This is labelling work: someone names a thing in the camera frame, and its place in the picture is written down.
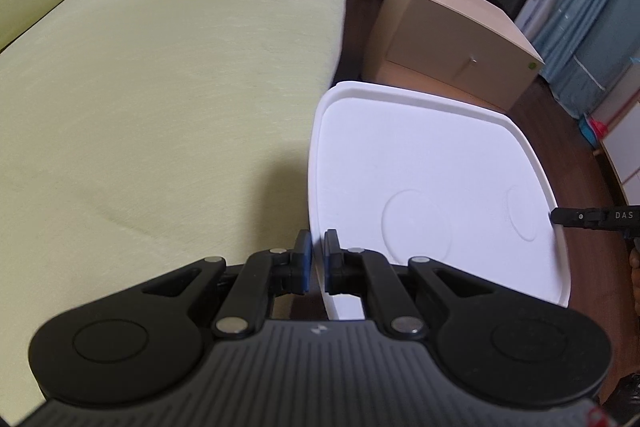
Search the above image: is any blue grey curtain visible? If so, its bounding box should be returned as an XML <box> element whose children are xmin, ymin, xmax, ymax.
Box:
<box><xmin>515</xmin><ymin>0</ymin><xmax>640</xmax><ymax>118</ymax></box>

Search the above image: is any white wood-edged furniture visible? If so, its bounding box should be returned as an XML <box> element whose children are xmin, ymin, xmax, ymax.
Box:
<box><xmin>595</xmin><ymin>57</ymin><xmax>640</xmax><ymax>202</ymax></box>

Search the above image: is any light wooden cabinet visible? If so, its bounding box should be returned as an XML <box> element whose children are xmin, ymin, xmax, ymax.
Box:
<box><xmin>362</xmin><ymin>0</ymin><xmax>546</xmax><ymax>112</ymax></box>

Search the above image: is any red blue toy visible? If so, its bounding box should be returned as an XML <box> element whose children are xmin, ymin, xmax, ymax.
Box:
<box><xmin>577</xmin><ymin>114</ymin><xmax>611</xmax><ymax>150</ymax></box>

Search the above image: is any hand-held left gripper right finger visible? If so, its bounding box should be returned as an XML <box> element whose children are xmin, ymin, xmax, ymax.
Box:
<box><xmin>324</xmin><ymin>229</ymin><xmax>496</xmax><ymax>338</ymax></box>

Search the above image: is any white plastic lid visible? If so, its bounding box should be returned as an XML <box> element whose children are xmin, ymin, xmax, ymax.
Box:
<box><xmin>307</xmin><ymin>81</ymin><xmax>571</xmax><ymax>323</ymax></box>

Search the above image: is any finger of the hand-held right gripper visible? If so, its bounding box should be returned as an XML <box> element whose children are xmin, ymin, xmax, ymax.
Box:
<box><xmin>550</xmin><ymin>206</ymin><xmax>608</xmax><ymax>230</ymax></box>

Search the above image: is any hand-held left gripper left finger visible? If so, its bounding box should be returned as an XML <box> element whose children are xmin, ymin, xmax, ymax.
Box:
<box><xmin>142</xmin><ymin>229</ymin><xmax>313</xmax><ymax>338</ymax></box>

